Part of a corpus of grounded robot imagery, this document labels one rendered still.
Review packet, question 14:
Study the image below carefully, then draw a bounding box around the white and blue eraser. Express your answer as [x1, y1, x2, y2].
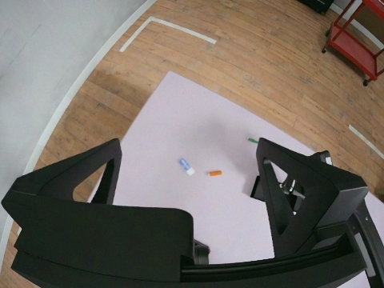
[179, 158, 195, 176]

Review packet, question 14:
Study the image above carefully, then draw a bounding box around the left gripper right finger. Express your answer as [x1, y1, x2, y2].
[256, 138, 369, 258]

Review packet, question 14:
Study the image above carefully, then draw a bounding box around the black bin rack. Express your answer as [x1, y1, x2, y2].
[250, 176, 304, 212]

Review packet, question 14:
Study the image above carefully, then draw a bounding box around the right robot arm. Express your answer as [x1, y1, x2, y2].
[310, 150, 384, 288]

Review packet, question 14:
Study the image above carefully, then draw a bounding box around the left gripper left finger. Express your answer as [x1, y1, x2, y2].
[10, 138, 122, 205]

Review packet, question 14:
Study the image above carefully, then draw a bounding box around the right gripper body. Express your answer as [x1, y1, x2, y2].
[286, 176, 306, 199]

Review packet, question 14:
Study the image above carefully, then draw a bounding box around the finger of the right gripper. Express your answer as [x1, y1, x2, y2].
[282, 175, 291, 194]

